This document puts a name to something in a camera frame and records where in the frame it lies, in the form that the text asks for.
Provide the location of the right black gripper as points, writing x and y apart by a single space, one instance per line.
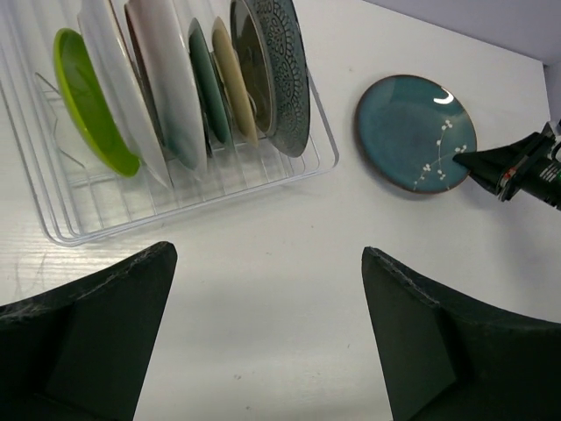
529 165

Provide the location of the red floral plate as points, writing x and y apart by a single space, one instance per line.
120 85

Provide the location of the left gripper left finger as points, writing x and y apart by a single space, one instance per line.
81 351

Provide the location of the blue blossom plate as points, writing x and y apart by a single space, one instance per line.
410 129

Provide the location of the dark green plate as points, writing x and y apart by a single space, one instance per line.
223 120

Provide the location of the white pink plate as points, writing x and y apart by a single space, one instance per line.
162 44

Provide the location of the beige plate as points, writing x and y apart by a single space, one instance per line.
234 83

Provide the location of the lime green plate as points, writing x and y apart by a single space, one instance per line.
82 95

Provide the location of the dark patterned plate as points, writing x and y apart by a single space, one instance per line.
267 39

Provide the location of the teal green plate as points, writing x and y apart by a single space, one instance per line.
199 54

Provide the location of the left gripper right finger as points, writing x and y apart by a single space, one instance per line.
448 356

